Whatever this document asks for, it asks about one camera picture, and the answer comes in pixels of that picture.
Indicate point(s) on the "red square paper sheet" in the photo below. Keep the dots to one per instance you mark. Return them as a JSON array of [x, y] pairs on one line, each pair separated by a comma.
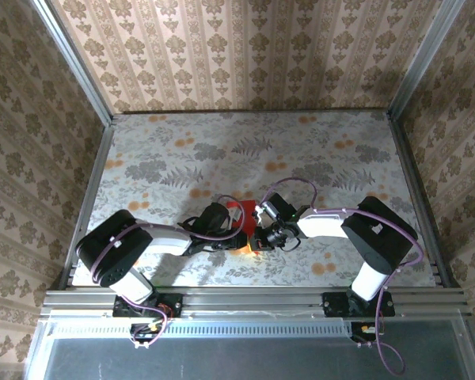
[[246, 217]]

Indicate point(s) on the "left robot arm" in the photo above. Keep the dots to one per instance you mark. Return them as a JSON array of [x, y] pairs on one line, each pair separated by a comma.
[[111, 249]]

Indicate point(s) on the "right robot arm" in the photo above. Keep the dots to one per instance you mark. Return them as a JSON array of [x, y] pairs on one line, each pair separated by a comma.
[[380, 237]]

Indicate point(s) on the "grey metal panel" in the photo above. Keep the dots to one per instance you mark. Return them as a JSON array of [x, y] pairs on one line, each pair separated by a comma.
[[241, 360]]

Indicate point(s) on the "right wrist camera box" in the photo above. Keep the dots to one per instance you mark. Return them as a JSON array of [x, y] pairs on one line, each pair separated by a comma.
[[279, 207]]

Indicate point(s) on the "aluminium table edge rail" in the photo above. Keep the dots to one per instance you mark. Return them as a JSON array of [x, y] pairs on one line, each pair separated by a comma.
[[253, 302]]

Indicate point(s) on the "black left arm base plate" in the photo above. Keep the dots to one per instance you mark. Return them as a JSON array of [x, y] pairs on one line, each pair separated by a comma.
[[174, 305]]

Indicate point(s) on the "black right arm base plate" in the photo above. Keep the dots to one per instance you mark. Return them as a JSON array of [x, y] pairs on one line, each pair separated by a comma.
[[334, 305]]

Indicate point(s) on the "aluminium table side rail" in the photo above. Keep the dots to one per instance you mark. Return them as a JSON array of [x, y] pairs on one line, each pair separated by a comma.
[[91, 198], [417, 190]]

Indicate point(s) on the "aluminium frame post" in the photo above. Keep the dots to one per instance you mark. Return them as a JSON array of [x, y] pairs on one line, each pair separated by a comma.
[[75, 67], [423, 55]]

